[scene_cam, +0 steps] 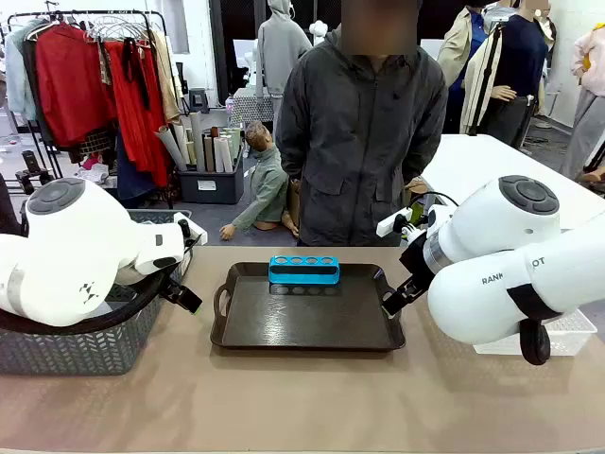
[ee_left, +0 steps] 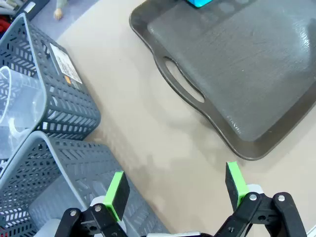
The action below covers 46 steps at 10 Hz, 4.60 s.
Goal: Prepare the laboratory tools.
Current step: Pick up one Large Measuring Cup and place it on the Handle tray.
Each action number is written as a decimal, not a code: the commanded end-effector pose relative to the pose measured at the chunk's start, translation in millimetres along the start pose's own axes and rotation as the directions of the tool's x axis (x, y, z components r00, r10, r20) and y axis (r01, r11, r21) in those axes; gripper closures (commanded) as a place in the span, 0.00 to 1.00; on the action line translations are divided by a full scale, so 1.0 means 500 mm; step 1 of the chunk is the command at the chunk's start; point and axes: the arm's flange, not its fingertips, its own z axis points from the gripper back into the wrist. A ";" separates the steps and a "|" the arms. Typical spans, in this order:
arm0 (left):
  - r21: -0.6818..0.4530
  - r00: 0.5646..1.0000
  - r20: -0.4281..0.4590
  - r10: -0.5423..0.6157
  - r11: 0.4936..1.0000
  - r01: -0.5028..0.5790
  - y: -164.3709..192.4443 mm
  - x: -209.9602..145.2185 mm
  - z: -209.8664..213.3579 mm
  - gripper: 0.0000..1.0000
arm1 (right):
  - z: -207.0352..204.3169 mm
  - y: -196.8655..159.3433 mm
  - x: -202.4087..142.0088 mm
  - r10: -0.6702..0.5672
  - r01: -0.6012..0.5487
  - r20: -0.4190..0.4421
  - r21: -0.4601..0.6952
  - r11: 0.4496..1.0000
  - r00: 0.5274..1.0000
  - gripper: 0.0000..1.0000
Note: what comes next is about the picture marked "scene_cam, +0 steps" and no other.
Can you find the white perforated plastic basket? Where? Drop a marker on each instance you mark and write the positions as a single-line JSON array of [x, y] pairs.
[[567, 336]]

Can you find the mannequin in pink top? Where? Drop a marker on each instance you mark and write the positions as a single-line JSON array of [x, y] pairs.
[[588, 94]]

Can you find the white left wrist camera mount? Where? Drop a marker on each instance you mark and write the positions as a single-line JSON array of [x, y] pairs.
[[194, 232]]

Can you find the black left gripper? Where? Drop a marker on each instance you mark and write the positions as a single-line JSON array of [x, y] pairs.
[[173, 291]]

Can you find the brown paper roll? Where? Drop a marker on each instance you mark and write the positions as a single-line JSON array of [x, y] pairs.
[[209, 151]]

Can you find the blue test tube rack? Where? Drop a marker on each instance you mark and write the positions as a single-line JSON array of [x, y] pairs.
[[305, 274]]

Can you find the beige hanging garment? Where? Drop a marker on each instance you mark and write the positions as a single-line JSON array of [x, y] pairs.
[[166, 75]]

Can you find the black metal clothes rack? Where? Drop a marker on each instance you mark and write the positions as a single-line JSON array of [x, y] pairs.
[[158, 28]]

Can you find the dark brown plastic tray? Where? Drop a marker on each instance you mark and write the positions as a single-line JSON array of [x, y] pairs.
[[307, 317]]

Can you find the seated mannequin in green shirt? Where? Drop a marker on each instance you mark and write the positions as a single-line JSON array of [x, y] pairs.
[[267, 184]]

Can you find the light blue garment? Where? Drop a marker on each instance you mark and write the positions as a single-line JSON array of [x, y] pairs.
[[18, 75]]

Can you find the person in dark grey jacket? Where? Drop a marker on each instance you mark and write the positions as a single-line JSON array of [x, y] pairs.
[[361, 142]]

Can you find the mannequin in grey hoodie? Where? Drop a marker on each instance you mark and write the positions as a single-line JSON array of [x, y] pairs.
[[281, 52]]

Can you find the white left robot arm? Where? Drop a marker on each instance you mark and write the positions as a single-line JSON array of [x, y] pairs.
[[71, 255]]

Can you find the grey paper roll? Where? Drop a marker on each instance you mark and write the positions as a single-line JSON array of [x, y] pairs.
[[171, 146]]

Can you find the white table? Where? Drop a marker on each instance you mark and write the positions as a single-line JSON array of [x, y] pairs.
[[482, 165]]

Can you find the grey perforated plastic basket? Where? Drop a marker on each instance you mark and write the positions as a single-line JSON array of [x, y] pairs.
[[75, 350]]

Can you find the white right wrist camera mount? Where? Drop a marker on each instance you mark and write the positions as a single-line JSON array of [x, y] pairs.
[[392, 223]]

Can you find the dark grey storage bin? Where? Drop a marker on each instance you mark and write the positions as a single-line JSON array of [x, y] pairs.
[[210, 186]]

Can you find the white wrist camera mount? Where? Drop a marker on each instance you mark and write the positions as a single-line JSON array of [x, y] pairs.
[[194, 232], [392, 223]]

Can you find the patterned grey tablecloth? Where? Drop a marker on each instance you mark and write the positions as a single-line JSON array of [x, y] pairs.
[[250, 106]]

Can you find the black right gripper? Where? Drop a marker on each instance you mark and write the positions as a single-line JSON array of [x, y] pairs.
[[417, 265]]

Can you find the mannequin in beige coat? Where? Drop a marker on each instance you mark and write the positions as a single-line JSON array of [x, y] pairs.
[[461, 61]]

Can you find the red dress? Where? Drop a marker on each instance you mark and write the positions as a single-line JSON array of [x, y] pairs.
[[139, 118]]

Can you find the red shirt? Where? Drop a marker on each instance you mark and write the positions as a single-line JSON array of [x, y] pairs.
[[71, 85]]

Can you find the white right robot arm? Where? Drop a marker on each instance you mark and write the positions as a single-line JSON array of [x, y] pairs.
[[501, 288]]

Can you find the mannequin in navy sweater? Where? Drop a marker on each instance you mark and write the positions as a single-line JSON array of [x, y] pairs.
[[517, 71]]

